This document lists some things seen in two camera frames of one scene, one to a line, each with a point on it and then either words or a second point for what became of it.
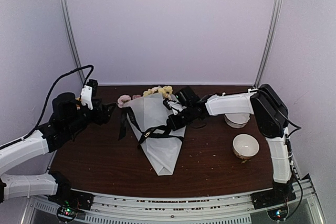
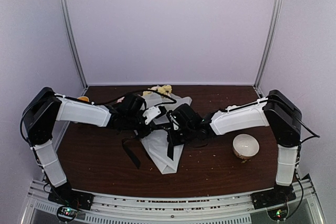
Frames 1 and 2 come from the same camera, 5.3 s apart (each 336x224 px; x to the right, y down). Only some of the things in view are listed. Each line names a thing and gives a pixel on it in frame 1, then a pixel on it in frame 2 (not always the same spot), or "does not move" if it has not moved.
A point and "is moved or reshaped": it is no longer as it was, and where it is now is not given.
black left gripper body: x=98 y=119 → x=142 y=132
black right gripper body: x=188 y=118 → x=180 y=139
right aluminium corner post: x=272 y=27 does not move
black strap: x=160 y=131 is moved or reshaped
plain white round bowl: x=245 y=146 does not move
